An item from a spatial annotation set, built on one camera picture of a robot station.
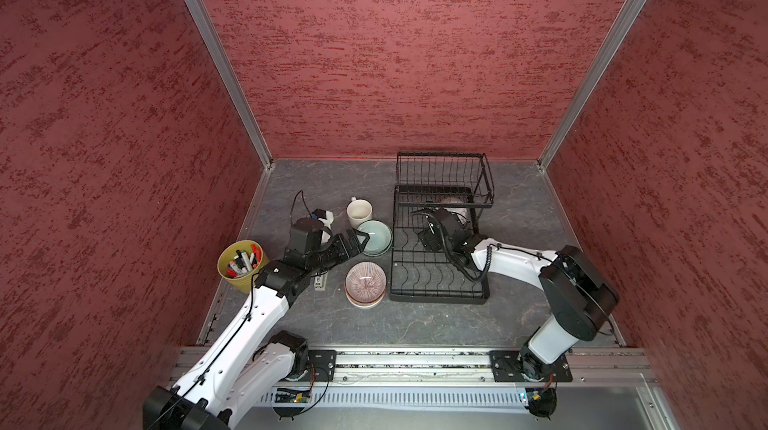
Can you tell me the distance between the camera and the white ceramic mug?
37.0 inches

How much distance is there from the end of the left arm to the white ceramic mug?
0.62 ft

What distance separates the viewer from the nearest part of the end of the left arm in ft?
1.92
